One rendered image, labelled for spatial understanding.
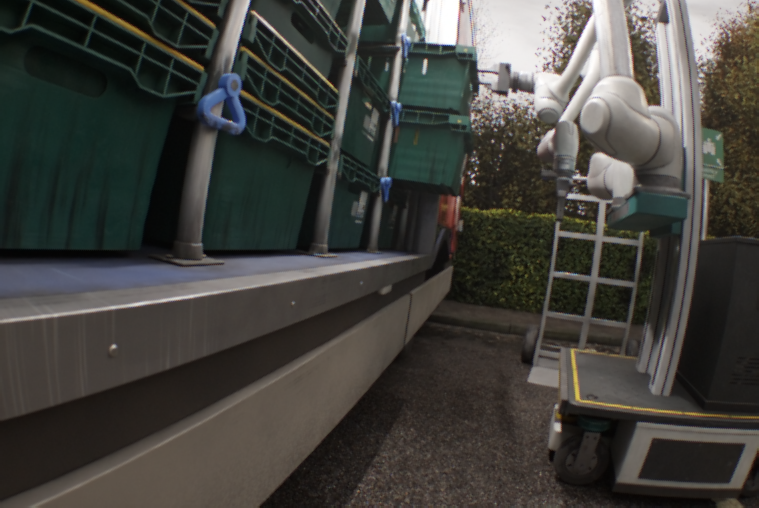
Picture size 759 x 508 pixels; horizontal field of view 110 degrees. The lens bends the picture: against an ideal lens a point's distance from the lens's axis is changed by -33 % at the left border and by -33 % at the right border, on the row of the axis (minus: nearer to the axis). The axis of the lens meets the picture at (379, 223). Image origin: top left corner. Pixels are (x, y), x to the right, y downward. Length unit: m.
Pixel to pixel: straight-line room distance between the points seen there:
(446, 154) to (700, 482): 1.40
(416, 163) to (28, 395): 1.33
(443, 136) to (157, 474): 1.30
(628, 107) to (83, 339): 1.09
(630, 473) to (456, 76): 1.45
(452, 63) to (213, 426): 1.38
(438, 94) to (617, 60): 0.67
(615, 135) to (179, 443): 1.03
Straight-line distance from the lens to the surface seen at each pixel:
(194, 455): 0.44
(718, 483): 1.44
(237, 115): 0.58
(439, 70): 1.52
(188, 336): 0.37
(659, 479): 1.34
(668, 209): 1.17
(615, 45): 1.20
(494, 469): 1.39
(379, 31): 1.66
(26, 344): 0.27
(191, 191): 0.55
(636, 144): 1.08
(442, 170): 1.41
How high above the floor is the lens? 0.72
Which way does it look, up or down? 1 degrees up
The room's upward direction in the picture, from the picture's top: 8 degrees clockwise
